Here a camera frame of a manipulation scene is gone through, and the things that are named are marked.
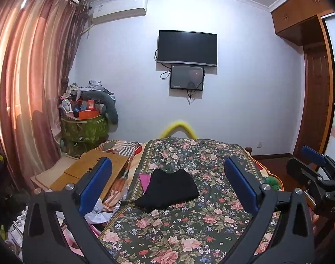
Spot floral blanket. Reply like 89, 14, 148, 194
97, 137, 283, 264

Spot yellow plush object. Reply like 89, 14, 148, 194
159, 119, 197, 139

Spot wooden door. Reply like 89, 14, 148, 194
302, 45, 334, 157

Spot orange box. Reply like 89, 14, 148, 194
73, 109, 100, 121

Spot striped orange blanket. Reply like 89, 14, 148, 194
97, 140, 143, 207

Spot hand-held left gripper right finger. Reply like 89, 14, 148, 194
224, 157, 315, 264

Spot pile of clothes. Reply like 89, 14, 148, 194
64, 79, 111, 100

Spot black wall television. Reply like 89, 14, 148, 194
157, 30, 218, 68

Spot small black monitor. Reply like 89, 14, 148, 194
170, 64, 205, 91

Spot black pants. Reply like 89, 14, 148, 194
135, 168, 200, 213

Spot pink curtain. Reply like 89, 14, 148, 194
0, 0, 91, 191

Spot grey bolster pillow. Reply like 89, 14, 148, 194
81, 91, 119, 125

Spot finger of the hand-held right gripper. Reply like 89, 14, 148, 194
286, 157, 326, 196
300, 145, 335, 180

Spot black television cable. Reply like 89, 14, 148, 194
155, 48, 171, 81

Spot magenta cloth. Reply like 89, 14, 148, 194
138, 173, 153, 193

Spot white air conditioner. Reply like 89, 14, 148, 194
90, 0, 148, 20

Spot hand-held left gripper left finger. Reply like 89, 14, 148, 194
22, 157, 121, 264

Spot green storage box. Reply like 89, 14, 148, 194
60, 114, 109, 155

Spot wooden wardrobe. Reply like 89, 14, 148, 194
270, 0, 335, 171

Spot crumpled white paper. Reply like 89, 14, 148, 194
84, 198, 116, 225

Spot green plush toy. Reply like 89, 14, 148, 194
262, 174, 283, 192

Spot cardboard sheets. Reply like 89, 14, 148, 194
49, 150, 129, 196

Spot dark bag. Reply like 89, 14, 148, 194
0, 148, 29, 227

